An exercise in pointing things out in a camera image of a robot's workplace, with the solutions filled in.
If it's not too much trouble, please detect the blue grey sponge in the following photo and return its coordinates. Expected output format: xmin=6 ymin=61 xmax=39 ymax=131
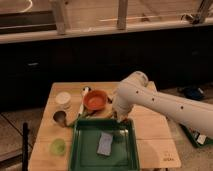
xmin=97 ymin=132 xmax=113 ymax=156

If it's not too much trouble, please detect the black pole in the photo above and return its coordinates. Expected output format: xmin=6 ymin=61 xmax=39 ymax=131
xmin=22 ymin=122 xmax=29 ymax=171

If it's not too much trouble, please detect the red bowl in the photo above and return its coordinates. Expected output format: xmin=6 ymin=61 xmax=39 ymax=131
xmin=84 ymin=90 xmax=107 ymax=110

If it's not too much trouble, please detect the white lidded cup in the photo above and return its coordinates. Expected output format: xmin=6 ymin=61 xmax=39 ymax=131
xmin=55 ymin=92 xmax=71 ymax=109

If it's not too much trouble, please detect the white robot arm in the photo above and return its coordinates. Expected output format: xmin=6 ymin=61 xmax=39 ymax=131
xmin=112 ymin=71 xmax=213 ymax=139

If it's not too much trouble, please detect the yellow corn toy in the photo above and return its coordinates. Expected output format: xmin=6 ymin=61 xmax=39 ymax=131
xmin=89 ymin=111 xmax=113 ymax=119

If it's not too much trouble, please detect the green plastic tray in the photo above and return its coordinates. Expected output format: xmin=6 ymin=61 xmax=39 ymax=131
xmin=68 ymin=119 xmax=140 ymax=171

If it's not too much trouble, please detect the metal cup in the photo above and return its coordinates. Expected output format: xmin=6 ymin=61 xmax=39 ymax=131
xmin=53 ymin=111 xmax=67 ymax=127

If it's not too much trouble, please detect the green plastic lid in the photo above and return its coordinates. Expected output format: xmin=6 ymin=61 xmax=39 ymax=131
xmin=50 ymin=139 xmax=66 ymax=156

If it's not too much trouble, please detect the blue object on floor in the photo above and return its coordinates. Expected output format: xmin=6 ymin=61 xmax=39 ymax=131
xmin=181 ymin=87 xmax=204 ymax=101

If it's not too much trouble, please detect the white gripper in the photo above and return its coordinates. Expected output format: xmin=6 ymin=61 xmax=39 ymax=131
xmin=112 ymin=96 xmax=133 ymax=122

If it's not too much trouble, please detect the green crate with items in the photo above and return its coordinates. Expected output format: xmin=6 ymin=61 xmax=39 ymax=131
xmin=181 ymin=125 xmax=213 ymax=148

